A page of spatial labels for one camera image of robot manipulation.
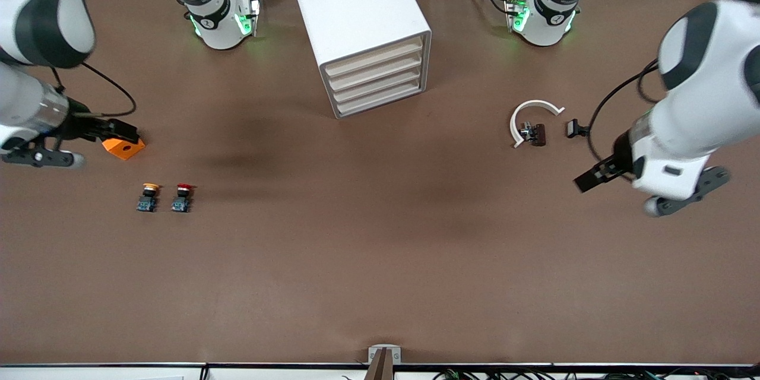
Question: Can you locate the brown table cover sheet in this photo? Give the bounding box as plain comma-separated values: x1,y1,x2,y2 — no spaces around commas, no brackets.
0,0,760,366

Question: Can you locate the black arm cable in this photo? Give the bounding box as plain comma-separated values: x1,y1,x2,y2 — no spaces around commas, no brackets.
52,62,138,118
586,59,661,164

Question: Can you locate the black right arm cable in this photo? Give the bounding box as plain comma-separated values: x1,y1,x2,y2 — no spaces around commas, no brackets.
52,62,138,118

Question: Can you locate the white table edge rail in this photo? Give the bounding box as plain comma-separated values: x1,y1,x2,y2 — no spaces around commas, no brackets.
0,362,760,380

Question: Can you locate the orange block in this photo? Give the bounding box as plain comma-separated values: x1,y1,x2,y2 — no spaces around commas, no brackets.
102,137,146,161

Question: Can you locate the white half-ring pipe clamp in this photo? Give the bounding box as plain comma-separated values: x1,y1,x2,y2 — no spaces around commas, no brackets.
509,99,566,149

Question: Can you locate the grey metal bracket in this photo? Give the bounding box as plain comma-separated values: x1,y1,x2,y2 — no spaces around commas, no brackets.
368,344,402,365

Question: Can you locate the yellow push button switch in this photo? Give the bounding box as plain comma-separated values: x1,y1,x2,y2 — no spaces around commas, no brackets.
136,183,162,213

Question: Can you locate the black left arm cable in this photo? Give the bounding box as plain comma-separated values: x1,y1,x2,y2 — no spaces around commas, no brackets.
586,59,661,164

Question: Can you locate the red push button switch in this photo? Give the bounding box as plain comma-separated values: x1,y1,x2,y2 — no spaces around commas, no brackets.
171,183,195,213

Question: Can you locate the brown pole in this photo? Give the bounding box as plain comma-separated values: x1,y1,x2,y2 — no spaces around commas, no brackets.
363,349,394,380

